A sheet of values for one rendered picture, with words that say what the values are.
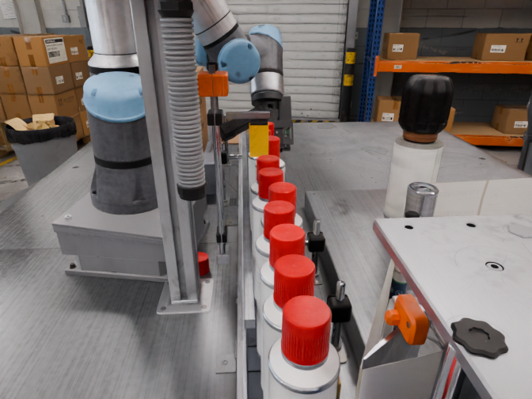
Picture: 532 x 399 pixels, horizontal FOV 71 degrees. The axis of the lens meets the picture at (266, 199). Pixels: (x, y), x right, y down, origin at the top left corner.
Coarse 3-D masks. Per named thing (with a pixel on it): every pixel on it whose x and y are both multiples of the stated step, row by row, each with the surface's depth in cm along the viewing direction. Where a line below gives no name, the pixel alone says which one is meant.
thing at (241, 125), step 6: (258, 108) 81; (264, 108) 81; (234, 120) 80; (240, 120) 80; (246, 120) 80; (222, 126) 80; (228, 126) 80; (234, 126) 80; (240, 126) 80; (246, 126) 82; (222, 132) 80; (228, 132) 80; (234, 132) 81; (240, 132) 84; (222, 138) 81; (228, 138) 82
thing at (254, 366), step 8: (248, 136) 137; (248, 144) 128; (248, 152) 120; (248, 160) 114; (248, 168) 107; (248, 176) 102; (248, 336) 50; (248, 344) 49; (256, 344) 49; (248, 352) 47; (256, 352) 47; (248, 360) 46; (256, 360) 46; (248, 368) 45; (256, 368) 45; (248, 376) 44; (256, 376) 44; (248, 384) 43; (256, 384) 43; (256, 392) 42
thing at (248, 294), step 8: (248, 184) 76; (248, 192) 72; (248, 200) 69; (248, 208) 66; (248, 216) 63; (248, 224) 61; (248, 232) 58; (248, 240) 56; (248, 248) 54; (248, 256) 52; (248, 264) 51; (248, 272) 49; (248, 280) 48; (248, 288) 46; (248, 296) 45; (248, 304) 43; (248, 312) 42; (248, 320) 41; (248, 328) 42
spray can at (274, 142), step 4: (268, 136) 63; (272, 136) 63; (276, 136) 63; (268, 140) 61; (272, 140) 61; (276, 140) 61; (268, 144) 61; (272, 144) 61; (276, 144) 61; (268, 148) 61; (272, 148) 61; (276, 148) 62; (268, 152) 62; (272, 152) 62; (276, 152) 62; (280, 160) 63; (280, 164) 63; (284, 164) 64; (280, 168) 62; (284, 168) 64; (284, 172) 64; (284, 176) 65
